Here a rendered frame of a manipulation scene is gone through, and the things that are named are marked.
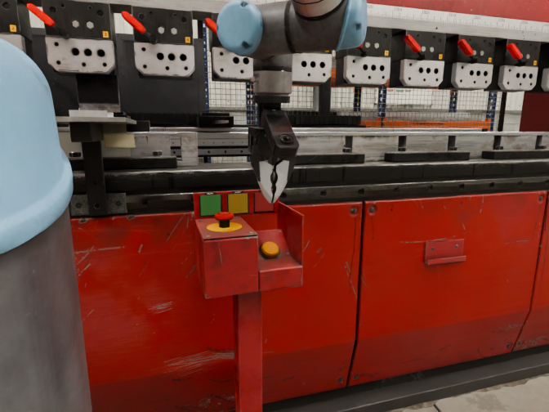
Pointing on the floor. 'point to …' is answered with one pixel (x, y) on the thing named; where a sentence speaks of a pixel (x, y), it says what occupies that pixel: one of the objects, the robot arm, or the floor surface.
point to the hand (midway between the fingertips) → (272, 198)
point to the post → (324, 98)
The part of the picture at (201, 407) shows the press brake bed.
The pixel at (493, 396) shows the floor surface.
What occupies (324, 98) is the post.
